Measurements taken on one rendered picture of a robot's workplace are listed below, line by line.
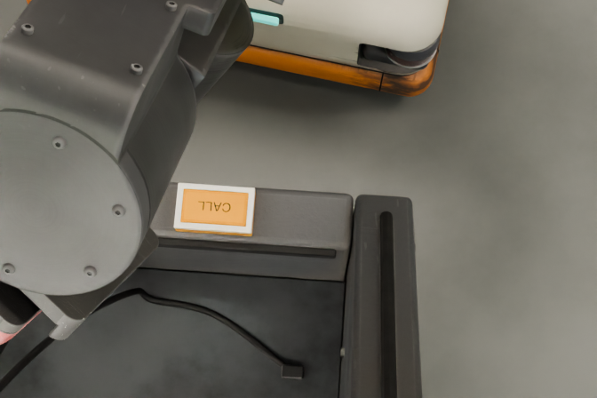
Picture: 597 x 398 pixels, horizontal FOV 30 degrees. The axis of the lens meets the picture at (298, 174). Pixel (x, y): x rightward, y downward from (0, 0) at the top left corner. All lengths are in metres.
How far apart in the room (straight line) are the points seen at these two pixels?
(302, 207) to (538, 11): 1.16
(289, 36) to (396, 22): 0.16
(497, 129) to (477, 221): 0.15
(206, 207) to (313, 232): 0.07
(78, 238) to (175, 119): 0.04
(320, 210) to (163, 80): 0.43
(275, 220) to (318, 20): 0.81
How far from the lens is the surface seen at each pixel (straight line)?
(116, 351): 0.85
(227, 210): 0.72
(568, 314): 1.72
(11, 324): 0.40
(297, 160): 1.72
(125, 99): 0.27
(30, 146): 0.28
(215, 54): 0.33
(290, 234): 0.72
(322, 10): 1.51
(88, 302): 0.40
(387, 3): 1.51
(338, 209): 0.73
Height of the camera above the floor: 1.66
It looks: 75 degrees down
